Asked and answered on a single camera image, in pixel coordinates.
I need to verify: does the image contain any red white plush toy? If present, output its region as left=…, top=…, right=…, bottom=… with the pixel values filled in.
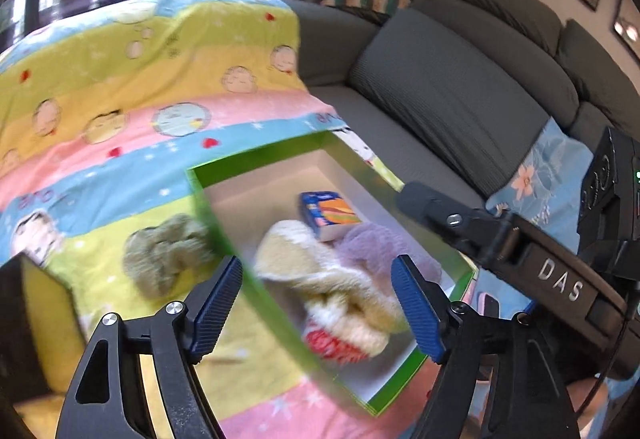
left=306, top=314, right=381, bottom=365

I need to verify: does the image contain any pink phone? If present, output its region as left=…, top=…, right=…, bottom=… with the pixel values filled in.
left=477, top=291, right=501, bottom=318

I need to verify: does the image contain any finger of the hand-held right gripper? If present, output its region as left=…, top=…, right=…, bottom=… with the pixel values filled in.
left=396, top=182, right=640, bottom=345

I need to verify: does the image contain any small framed wall picture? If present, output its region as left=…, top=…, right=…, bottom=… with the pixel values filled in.
left=612, top=0, right=640, bottom=65

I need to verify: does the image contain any black gold tin box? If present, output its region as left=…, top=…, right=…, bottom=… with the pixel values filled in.
left=0, top=253, right=88, bottom=400

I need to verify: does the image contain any small colourful tissue packet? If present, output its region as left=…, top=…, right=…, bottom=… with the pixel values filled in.
left=299, top=190, right=363, bottom=242

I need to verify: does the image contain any blue floral cushion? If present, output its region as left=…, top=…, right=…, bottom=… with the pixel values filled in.
left=482, top=116, right=601, bottom=252

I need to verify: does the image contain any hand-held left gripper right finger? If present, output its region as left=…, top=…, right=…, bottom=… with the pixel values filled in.
left=391, top=254, right=583, bottom=439

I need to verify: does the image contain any green cardboard box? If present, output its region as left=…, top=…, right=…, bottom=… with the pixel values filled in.
left=186, top=129, right=478, bottom=419

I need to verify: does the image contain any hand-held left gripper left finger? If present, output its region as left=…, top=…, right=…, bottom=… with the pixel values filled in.
left=55, top=255, right=244, bottom=439

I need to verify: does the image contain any green fluffy scrunchie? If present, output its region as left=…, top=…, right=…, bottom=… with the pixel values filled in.
left=122, top=214, right=217, bottom=298

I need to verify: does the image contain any cartoon printed blanket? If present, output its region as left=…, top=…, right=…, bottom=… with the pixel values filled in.
left=0, top=0, right=481, bottom=439

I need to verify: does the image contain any cream fluffy cloth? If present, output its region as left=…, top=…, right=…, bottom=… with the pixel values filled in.
left=254, top=219, right=408, bottom=360

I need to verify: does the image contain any grey sofa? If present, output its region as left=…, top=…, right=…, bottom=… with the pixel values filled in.
left=280, top=0, right=640, bottom=215

